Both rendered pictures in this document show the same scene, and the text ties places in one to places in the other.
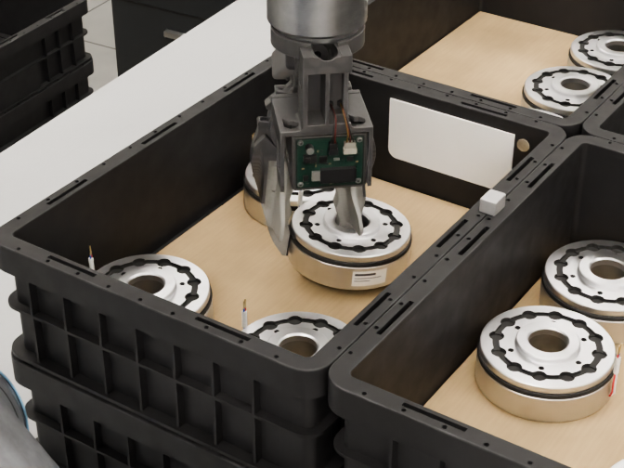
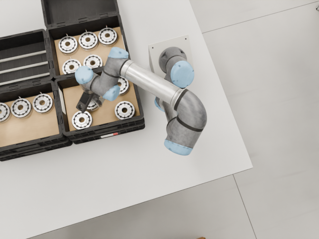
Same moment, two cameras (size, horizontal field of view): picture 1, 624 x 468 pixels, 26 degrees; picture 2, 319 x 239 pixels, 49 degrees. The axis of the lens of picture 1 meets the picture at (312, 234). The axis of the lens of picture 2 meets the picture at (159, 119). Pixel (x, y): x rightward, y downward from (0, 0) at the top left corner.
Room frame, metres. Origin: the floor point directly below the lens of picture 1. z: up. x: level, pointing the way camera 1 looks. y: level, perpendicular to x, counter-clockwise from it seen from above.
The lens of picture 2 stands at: (1.15, 0.63, 2.55)
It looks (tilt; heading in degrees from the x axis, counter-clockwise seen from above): 74 degrees down; 223
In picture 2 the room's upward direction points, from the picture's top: straight up
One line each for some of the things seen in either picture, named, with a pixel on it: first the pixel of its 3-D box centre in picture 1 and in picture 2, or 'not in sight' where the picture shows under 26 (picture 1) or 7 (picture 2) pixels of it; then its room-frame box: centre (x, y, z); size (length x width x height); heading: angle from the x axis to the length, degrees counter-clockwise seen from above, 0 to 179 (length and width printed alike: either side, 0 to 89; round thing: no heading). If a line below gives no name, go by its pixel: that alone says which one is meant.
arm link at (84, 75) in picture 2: not in sight; (86, 78); (0.93, 0.00, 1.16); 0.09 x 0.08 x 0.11; 103
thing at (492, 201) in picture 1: (492, 202); not in sight; (0.89, -0.14, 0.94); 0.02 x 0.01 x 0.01; 146
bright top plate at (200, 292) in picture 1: (146, 292); (124, 110); (0.87, 0.13, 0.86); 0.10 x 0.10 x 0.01
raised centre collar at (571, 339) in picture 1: (547, 343); (92, 62); (0.80, -0.18, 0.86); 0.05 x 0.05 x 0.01
